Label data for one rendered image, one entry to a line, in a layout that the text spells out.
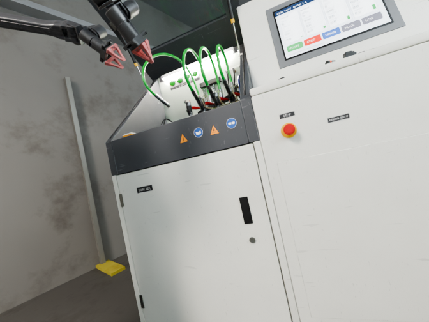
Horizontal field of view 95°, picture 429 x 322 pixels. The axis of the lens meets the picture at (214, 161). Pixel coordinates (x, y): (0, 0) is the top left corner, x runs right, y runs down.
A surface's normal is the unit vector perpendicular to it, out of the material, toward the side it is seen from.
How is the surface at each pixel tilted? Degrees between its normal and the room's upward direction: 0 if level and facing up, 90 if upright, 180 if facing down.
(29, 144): 90
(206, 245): 90
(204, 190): 90
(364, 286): 90
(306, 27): 76
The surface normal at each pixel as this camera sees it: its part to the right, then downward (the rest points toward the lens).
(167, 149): -0.32, 0.04
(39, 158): 0.73, -0.18
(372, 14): -0.36, -0.19
